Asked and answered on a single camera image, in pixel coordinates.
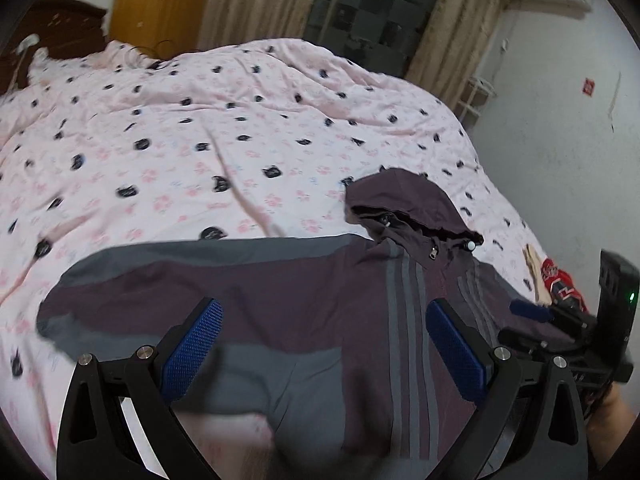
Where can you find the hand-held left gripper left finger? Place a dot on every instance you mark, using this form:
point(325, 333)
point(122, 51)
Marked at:
point(192, 350)

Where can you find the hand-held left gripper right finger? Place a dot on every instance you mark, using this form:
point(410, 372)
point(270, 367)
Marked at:
point(457, 355)

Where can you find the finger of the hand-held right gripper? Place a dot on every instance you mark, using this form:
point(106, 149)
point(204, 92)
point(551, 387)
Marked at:
point(530, 340)
point(530, 310)

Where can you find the purple and grey hooded jacket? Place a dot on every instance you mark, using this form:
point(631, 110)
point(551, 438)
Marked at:
point(310, 285)

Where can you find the person's right forearm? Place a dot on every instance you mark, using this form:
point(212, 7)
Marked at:
point(617, 420)

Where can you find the red printed garment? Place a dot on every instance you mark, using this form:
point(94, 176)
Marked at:
point(557, 277)

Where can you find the beige garment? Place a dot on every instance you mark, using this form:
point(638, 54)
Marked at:
point(534, 265)

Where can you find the pink cat print quilt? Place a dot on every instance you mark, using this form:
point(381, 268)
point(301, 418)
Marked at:
point(175, 125)

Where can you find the white shelf cart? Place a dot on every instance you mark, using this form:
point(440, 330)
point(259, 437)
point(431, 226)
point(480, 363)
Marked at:
point(482, 82)

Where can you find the orange wooden wardrobe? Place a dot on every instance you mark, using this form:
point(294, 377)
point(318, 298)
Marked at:
point(160, 5)

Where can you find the dark wooden headboard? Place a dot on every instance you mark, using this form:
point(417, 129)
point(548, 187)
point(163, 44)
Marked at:
point(65, 25)

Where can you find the white wall strip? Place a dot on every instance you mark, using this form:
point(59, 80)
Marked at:
point(615, 97)

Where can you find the red wall sticker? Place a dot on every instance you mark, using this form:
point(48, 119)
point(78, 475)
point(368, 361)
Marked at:
point(589, 86)

